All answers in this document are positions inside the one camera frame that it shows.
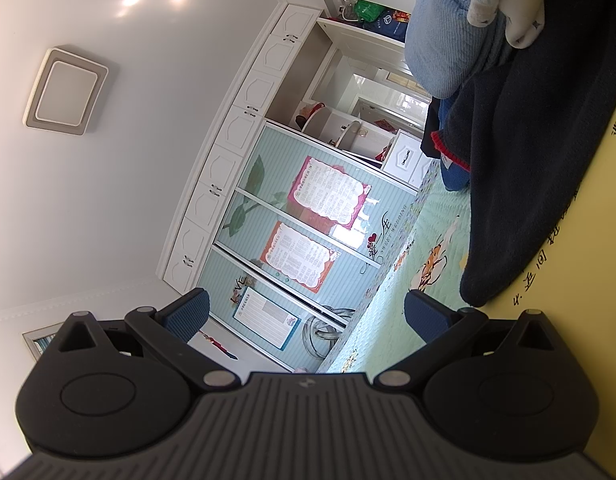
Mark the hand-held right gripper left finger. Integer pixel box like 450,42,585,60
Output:
55,287,243,392

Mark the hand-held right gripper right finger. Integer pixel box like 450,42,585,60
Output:
373,289,561,391

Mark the red hanging ornament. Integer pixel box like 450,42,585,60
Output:
200,332,239,361

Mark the quilted bee-print bedspread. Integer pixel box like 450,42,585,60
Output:
318,165,493,376

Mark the white wardrobe with sliding doors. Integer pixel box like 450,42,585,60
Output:
155,2,433,375

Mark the white drawer cabinet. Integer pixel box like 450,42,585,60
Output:
383,130,436,188

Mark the yellow sheet with writing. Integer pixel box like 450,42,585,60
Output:
480,80,616,480

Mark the dark navy garment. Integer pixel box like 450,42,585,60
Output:
420,0,616,308

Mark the square ceiling lamp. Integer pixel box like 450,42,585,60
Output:
22,47,110,136

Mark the light blue knit sweater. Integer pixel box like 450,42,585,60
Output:
404,0,511,98

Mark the blue bag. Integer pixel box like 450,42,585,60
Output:
375,10,411,41

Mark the green bag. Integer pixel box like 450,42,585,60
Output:
354,0,383,23

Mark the white star-print cloth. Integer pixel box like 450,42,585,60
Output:
502,0,556,50

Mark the blue-bordered wall poster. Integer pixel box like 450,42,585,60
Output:
233,286,301,350

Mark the orange-bordered wall poster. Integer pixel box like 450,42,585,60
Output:
259,220,336,293

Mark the pink-bordered wall poster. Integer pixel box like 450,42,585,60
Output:
286,156,373,231

